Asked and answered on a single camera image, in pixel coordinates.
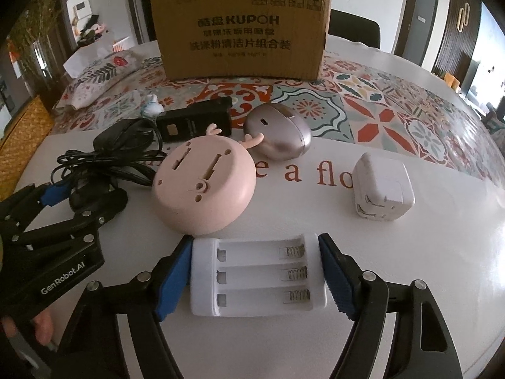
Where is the black rectangular device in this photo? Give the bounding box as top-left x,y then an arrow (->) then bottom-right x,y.
156,97 -> 233,142

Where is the white square power adapter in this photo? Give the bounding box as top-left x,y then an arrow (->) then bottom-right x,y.
352,152 -> 415,221

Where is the white battery charger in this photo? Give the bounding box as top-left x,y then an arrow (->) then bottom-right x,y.
190,234 -> 327,317

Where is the left hand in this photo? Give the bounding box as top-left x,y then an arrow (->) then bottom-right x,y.
1,309 -> 54,346

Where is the woven straw box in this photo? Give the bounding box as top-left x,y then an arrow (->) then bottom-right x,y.
0,96 -> 54,200

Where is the pink round deer gadget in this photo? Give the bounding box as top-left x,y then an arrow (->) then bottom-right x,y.
151,123 -> 264,236

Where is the floral fabric pouch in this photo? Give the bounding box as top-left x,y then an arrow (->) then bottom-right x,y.
53,51 -> 141,111

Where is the metallic pink oval case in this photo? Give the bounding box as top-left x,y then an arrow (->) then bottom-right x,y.
243,103 -> 312,161

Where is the brown cardboard box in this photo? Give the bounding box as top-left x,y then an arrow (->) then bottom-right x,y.
151,0 -> 331,81

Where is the patterned table runner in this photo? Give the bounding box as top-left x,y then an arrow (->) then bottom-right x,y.
53,53 -> 504,187

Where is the dark chair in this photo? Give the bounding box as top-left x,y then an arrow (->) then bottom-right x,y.
329,9 -> 381,49

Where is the black cable bundle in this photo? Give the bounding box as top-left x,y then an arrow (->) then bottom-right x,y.
50,117 -> 169,190

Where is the white figurine keychain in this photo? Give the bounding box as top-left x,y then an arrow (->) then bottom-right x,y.
140,94 -> 164,120

